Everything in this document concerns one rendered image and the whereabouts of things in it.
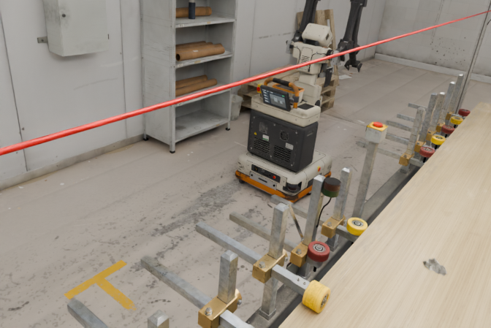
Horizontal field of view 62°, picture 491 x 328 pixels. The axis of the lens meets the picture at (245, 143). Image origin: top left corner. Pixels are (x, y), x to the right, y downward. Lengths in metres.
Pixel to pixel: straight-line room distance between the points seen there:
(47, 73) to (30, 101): 0.26
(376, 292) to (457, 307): 0.25
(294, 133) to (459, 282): 1.90
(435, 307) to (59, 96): 3.16
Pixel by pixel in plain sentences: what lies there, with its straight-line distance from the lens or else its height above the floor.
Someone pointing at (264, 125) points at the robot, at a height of 0.60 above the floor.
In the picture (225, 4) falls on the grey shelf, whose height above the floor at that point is 1.37.
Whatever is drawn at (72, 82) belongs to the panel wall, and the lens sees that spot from 3.79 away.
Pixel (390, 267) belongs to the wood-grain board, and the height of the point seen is 0.90.
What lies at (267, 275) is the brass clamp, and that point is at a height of 0.95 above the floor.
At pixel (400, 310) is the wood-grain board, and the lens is 1.45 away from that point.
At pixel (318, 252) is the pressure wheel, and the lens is 1.55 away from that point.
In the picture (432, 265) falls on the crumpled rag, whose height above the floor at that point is 0.91.
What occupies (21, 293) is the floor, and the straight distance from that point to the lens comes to 2.80.
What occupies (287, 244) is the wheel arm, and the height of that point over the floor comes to 0.86.
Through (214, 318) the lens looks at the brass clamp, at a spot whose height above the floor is 0.97.
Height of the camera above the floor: 1.86
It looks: 25 degrees down
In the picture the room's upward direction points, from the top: 5 degrees clockwise
